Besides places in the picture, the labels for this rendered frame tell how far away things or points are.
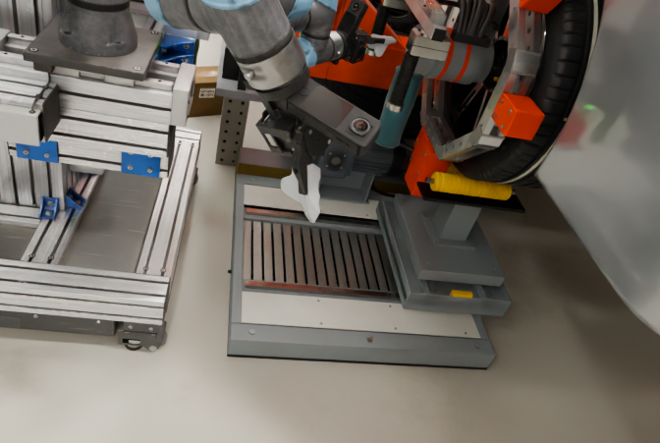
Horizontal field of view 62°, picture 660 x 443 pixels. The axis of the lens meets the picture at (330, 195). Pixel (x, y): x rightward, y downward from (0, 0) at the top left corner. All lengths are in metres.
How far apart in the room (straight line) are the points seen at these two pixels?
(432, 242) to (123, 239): 0.98
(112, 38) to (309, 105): 0.63
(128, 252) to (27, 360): 0.37
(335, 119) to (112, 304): 0.98
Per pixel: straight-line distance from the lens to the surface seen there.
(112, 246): 1.64
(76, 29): 1.21
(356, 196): 2.20
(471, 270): 1.86
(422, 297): 1.78
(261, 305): 1.69
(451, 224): 1.87
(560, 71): 1.36
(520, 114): 1.30
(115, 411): 1.56
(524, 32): 1.42
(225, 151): 2.32
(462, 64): 1.53
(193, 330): 1.71
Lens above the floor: 1.34
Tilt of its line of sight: 35 degrees down
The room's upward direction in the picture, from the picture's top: 17 degrees clockwise
